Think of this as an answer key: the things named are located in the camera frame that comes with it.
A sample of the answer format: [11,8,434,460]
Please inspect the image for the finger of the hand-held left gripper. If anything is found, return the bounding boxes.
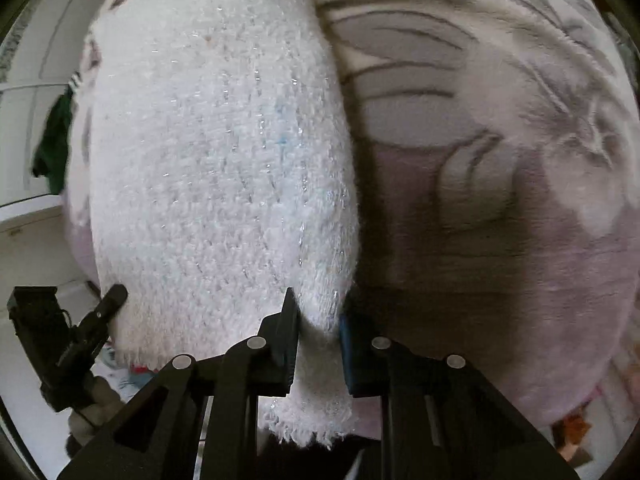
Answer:
[56,283,129,368]

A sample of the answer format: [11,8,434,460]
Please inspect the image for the white fluffy knit garment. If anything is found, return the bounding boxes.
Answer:
[87,0,362,449]

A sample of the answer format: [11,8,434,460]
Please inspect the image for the white orange print cloth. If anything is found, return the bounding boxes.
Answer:
[550,355,640,467]

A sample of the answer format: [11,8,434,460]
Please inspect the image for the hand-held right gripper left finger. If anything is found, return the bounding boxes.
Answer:
[57,287,301,480]

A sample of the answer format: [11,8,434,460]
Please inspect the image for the dark cloth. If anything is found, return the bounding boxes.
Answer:
[257,432,386,480]

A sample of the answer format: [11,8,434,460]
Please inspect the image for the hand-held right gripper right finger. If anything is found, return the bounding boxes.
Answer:
[339,314,582,480]

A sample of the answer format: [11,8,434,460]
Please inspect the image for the colourful cloth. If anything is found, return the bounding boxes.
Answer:
[102,344,162,402]

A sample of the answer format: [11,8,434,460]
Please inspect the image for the green cloth with white stripes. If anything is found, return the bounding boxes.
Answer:
[32,72,84,196]

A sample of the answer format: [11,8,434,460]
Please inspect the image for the floral plush blanket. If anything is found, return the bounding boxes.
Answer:
[62,0,640,431]

